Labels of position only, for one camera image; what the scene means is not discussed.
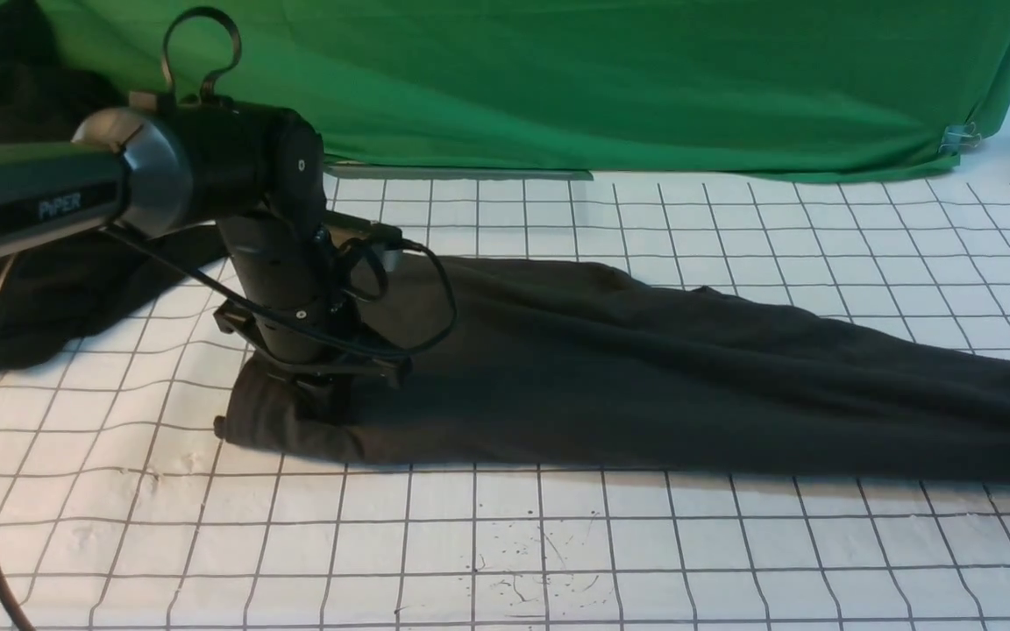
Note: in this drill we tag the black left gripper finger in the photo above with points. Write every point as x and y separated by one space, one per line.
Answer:
327 401

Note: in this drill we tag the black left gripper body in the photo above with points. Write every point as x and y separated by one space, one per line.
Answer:
302 326

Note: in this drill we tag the gray long-sleeved shirt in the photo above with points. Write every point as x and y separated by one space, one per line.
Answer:
578 363

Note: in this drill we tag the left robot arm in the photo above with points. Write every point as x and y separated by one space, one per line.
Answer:
256 173

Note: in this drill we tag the metal binder clip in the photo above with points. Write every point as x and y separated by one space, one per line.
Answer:
958 138

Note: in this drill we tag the white grid tablecloth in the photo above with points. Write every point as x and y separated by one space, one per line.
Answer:
119 510

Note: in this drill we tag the black cloth pile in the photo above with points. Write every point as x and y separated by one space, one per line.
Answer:
81 286

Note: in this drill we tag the green backdrop cloth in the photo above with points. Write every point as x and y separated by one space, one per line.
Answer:
802 91

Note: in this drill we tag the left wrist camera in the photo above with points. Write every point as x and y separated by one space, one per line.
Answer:
359 239

